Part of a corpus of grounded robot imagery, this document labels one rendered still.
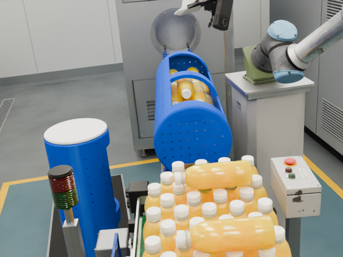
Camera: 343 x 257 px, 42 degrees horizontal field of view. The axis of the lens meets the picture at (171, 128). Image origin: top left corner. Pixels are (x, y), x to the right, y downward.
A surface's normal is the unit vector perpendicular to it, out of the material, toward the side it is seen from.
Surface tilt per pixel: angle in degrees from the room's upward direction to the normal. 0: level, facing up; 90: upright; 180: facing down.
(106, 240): 0
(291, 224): 90
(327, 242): 0
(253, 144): 90
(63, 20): 90
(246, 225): 29
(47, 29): 90
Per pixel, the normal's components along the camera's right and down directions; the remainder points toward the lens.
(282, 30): 0.10, -0.51
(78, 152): 0.25, 0.36
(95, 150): 0.68, 0.23
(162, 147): 0.02, 0.39
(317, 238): -0.08, -0.92
